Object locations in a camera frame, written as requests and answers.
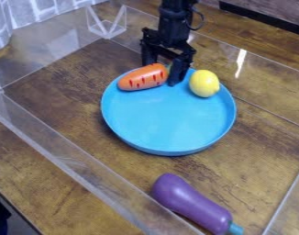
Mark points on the clear acrylic enclosure wall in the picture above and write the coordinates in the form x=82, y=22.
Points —
x=74, y=179

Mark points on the purple toy eggplant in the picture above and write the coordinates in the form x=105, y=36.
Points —
x=177, y=196

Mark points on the clear acrylic corner bracket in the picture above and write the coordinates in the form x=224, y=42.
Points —
x=104, y=28

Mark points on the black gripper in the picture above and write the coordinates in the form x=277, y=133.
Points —
x=168, y=40

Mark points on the blue round plate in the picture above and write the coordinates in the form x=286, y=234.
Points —
x=164, y=120

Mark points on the orange toy carrot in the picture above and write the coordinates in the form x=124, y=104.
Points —
x=145, y=77

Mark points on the yellow toy lemon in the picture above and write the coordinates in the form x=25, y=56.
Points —
x=202, y=83

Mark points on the white patterned curtain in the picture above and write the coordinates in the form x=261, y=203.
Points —
x=18, y=13

